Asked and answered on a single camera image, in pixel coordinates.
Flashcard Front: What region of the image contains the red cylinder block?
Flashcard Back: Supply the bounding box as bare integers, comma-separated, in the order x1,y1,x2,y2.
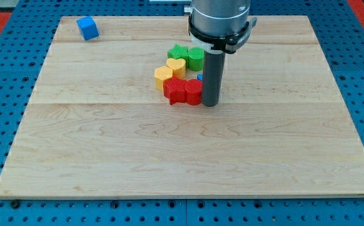
185,79,202,105

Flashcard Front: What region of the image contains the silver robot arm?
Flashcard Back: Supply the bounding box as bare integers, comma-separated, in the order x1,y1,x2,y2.
191,0,251,36

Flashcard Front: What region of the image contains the red star block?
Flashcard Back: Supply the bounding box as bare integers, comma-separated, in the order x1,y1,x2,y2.
163,77,186,105

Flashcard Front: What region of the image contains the small blue block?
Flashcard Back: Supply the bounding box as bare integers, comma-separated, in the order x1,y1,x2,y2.
196,74,203,81

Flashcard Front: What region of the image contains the yellow hexagon block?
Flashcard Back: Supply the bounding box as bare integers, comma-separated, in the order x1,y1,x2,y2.
154,66,173,90

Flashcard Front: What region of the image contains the yellow heart block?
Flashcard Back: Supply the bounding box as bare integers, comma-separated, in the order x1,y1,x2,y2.
166,58,186,79

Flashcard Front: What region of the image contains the green cylinder block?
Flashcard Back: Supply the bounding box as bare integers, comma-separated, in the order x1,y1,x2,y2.
188,47,204,72

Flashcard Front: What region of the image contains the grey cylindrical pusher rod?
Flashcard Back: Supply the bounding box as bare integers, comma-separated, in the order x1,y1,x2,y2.
201,52,225,107

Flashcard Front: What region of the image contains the green star block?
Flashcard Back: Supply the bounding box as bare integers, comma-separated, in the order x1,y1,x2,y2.
167,44,189,67

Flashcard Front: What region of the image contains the wooden board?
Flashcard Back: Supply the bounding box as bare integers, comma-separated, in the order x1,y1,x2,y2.
0,16,364,200

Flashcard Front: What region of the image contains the blue cube block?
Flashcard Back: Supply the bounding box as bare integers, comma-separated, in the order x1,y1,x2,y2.
77,16,99,41

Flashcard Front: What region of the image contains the black clamp bracket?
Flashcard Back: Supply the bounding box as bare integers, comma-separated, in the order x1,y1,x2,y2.
188,16,257,55

